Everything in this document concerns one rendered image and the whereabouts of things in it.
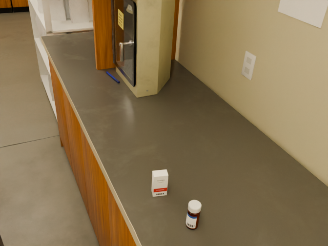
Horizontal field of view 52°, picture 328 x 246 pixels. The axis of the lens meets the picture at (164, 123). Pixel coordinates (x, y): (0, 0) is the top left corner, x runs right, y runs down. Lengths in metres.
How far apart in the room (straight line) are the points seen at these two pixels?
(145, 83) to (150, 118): 0.21
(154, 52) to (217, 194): 0.74
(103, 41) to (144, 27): 0.42
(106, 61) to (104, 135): 0.65
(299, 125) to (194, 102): 0.52
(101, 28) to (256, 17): 0.80
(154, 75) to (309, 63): 0.70
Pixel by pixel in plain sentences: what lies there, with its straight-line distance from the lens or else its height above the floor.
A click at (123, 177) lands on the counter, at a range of 1.19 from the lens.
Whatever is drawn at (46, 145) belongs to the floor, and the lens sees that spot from 2.96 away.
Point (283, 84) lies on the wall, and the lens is 1.41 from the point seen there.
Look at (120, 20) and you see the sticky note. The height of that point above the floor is 1.27.
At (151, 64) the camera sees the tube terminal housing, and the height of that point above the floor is 1.11.
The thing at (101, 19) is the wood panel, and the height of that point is 1.22.
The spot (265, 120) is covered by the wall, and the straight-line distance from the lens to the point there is 1.53.
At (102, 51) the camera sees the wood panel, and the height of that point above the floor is 1.04.
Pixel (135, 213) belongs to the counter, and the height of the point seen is 0.94.
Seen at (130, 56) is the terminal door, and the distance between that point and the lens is 1.61.
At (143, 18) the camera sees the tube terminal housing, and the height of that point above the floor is 1.32.
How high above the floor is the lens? 1.75
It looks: 34 degrees down
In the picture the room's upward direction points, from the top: 4 degrees clockwise
